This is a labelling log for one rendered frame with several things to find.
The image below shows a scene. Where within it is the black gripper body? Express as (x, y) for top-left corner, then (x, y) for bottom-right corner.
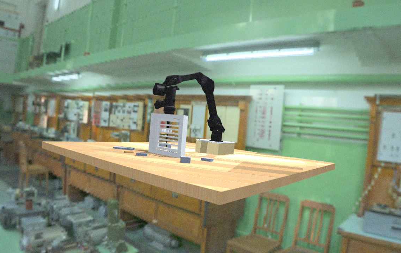
(163, 96), (176, 112)

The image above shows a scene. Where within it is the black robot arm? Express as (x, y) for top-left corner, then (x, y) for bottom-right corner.
(153, 72), (225, 142)

